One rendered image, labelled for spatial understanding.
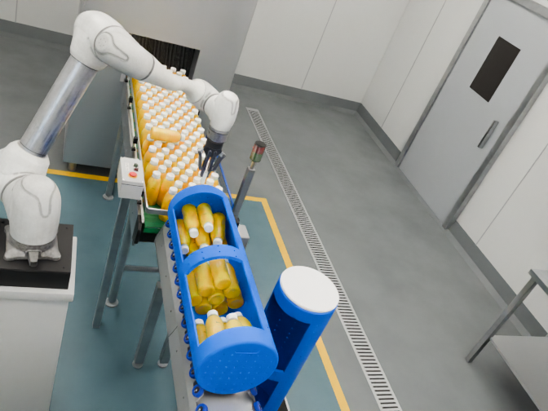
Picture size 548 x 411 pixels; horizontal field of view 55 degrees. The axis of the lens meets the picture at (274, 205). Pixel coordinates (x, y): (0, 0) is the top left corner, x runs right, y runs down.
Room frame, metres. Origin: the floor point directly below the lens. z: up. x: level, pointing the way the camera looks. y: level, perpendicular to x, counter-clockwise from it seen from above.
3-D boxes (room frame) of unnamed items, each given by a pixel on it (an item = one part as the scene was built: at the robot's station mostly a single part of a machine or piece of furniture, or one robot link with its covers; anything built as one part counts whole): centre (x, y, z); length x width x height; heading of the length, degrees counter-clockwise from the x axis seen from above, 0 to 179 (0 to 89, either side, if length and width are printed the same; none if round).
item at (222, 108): (2.02, 0.35, 1.58); 0.13 x 0.11 x 0.16; 53
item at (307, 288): (1.84, -0.29, 1.03); 0.28 x 0.28 x 0.01
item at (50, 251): (1.36, 0.74, 1.11); 0.22 x 0.18 x 0.06; 34
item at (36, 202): (1.39, 0.77, 1.25); 0.18 x 0.16 x 0.22; 53
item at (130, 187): (2.05, 0.68, 1.05); 0.20 x 0.10 x 0.10; 28
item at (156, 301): (1.92, 0.36, 0.31); 0.06 x 0.06 x 0.63; 28
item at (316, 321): (1.84, -0.29, 0.59); 0.28 x 0.28 x 0.88
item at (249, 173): (2.52, 0.19, 0.55); 0.04 x 0.04 x 1.10; 28
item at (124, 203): (2.05, 0.68, 0.50); 0.04 x 0.04 x 1.00; 28
